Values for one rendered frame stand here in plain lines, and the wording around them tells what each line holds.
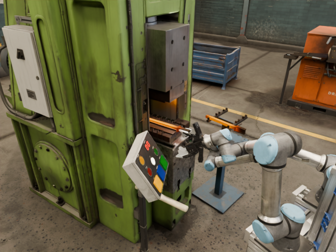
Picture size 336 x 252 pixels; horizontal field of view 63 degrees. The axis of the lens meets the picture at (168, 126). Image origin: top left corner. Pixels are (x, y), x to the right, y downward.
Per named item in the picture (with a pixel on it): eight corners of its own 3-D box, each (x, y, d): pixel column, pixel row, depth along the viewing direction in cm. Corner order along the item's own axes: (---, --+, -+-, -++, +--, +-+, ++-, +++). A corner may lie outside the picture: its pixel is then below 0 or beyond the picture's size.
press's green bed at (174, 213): (191, 206, 277) (194, 170, 254) (172, 232, 249) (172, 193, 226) (147, 186, 303) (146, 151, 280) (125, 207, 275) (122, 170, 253)
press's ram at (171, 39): (193, 76, 212) (195, 22, 193) (165, 92, 184) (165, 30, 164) (149, 67, 232) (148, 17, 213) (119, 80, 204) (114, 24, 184)
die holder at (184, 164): (194, 170, 254) (197, 128, 232) (172, 194, 226) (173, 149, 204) (146, 151, 280) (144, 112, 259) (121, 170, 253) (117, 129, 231)
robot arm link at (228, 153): (244, 157, 154) (237, 139, 157) (227, 162, 151) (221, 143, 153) (237, 160, 162) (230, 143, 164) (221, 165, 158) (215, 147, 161)
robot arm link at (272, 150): (290, 240, 132) (297, 135, 116) (266, 251, 127) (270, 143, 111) (272, 226, 143) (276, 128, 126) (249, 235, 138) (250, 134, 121)
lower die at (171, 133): (182, 133, 224) (182, 124, 220) (169, 145, 210) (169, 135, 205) (142, 120, 244) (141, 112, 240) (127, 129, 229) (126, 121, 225)
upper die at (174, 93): (184, 93, 207) (184, 81, 202) (169, 102, 192) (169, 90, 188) (140, 83, 227) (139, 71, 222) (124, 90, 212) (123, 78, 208)
